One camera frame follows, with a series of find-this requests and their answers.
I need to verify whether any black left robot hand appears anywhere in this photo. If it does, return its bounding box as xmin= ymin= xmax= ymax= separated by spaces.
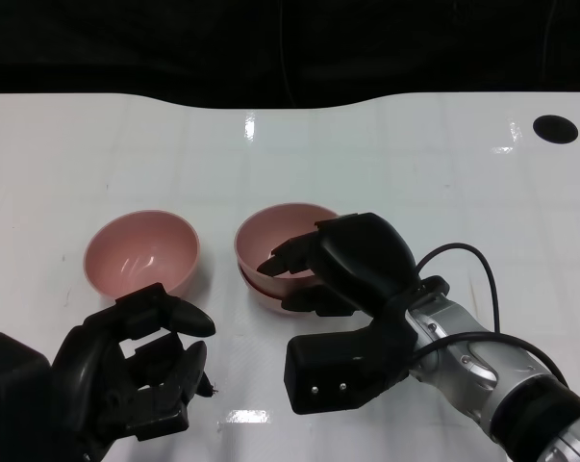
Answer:
xmin=48 ymin=282 xmax=218 ymax=462

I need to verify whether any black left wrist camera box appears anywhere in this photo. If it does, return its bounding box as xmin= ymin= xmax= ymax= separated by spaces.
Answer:
xmin=0 ymin=331 xmax=53 ymax=462

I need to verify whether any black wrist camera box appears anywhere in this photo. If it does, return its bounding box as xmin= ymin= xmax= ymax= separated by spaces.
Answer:
xmin=283 ymin=276 xmax=452 ymax=416
xmin=0 ymin=331 xmax=53 ymax=462

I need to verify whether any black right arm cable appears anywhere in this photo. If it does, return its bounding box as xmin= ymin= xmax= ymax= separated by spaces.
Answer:
xmin=412 ymin=243 xmax=572 ymax=386

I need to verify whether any black cloth backdrop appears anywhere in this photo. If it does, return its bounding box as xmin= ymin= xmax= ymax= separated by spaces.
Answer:
xmin=0 ymin=0 xmax=580 ymax=111

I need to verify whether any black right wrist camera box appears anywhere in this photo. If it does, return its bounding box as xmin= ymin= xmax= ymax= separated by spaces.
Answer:
xmin=283 ymin=276 xmax=452 ymax=416

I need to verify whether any pink plastic bowl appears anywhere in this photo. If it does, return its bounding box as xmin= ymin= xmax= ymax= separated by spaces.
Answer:
xmin=239 ymin=267 xmax=329 ymax=317
xmin=234 ymin=202 xmax=341 ymax=295
xmin=83 ymin=209 xmax=202 ymax=299

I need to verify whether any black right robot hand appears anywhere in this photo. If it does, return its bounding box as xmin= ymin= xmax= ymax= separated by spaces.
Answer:
xmin=257 ymin=211 xmax=421 ymax=320

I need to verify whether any black round table grommet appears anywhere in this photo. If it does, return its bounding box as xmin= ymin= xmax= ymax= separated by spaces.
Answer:
xmin=532 ymin=115 xmax=579 ymax=144

